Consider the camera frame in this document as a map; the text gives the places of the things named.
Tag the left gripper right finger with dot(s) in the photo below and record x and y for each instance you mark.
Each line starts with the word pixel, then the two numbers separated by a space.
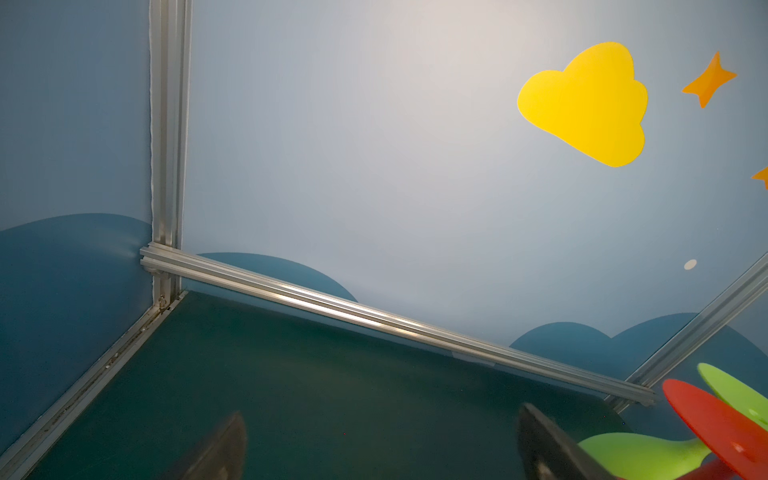
pixel 547 452

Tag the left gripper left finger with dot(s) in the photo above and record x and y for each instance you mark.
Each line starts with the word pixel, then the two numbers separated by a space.
pixel 220 454

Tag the back green wine glass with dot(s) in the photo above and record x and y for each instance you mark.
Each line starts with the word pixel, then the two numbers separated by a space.
pixel 636 456

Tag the red wine glass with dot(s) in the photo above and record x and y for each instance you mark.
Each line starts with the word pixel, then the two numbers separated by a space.
pixel 740 445

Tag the aluminium frame right post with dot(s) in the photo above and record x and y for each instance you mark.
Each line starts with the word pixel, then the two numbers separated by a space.
pixel 726 307

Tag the aluminium frame post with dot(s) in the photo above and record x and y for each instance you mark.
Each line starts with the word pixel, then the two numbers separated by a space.
pixel 726 307
pixel 170 28

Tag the aluminium frame back bar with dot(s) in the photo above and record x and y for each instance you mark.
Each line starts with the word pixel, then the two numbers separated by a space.
pixel 172 261

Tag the left floor edge rail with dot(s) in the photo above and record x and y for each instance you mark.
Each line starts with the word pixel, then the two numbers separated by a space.
pixel 21 458

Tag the aluminium frame left post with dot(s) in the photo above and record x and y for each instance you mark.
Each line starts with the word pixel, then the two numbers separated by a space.
pixel 170 28

